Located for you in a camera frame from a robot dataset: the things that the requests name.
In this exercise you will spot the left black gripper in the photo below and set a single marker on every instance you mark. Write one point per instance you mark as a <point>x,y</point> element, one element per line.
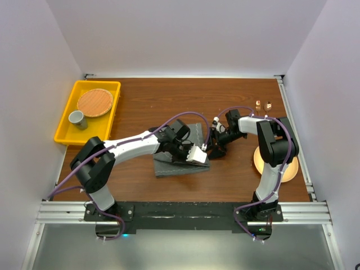
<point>188,145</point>

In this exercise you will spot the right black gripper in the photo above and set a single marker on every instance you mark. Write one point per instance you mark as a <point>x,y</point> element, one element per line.
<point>219,149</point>

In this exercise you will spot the grey cloth napkin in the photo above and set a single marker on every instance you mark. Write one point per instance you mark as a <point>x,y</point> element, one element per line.
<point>164,167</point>

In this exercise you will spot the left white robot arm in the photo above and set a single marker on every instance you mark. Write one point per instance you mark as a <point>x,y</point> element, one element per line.
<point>94,162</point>

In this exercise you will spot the rose gold spoon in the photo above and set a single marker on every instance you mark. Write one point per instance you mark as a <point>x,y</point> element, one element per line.
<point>267,107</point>

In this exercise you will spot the golden round plate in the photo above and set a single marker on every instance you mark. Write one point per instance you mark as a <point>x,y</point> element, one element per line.
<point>290,172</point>

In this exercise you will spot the yellow plastic tray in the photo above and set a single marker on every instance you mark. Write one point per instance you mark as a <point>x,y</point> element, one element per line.
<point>101,126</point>

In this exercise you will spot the orange woven coaster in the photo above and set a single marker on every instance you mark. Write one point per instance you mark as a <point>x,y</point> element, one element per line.
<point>96,102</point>

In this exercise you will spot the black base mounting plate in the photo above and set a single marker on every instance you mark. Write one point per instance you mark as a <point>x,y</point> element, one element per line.
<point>130,217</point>

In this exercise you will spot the grey ceramic cup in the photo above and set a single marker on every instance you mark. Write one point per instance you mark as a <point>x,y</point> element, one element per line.
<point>77,119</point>

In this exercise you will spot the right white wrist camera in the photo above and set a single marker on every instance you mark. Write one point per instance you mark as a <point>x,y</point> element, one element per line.
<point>218,126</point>

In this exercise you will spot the aluminium frame rail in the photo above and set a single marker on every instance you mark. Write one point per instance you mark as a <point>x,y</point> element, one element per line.
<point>62,239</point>

